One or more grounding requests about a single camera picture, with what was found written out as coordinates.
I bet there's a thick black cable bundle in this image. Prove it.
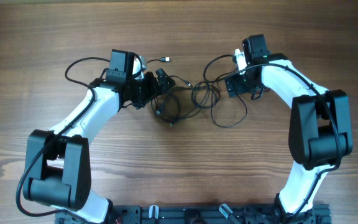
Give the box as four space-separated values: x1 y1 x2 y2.
146 56 222 127

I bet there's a thin black usb cable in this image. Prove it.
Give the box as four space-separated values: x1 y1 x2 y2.
209 81 249 129

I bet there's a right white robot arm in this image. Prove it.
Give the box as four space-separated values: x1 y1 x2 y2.
225 34 353 218

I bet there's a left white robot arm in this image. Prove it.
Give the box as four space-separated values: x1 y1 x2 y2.
16 50 175 223

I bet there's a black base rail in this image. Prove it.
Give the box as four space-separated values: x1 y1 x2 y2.
54 203 332 224

